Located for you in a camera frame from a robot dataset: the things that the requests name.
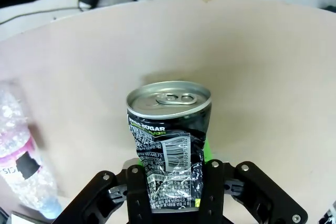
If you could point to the crushed clear plastic bottle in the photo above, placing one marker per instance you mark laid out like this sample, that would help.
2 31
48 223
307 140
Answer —
22 153

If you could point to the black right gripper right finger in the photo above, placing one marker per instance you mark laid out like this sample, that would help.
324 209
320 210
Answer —
236 192

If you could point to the white paper sheet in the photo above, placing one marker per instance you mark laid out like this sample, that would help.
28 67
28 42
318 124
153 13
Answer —
23 218

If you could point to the crushed black drink can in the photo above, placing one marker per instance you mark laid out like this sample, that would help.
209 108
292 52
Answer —
168 140

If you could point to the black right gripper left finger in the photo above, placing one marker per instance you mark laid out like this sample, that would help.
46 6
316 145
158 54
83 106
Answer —
105 197

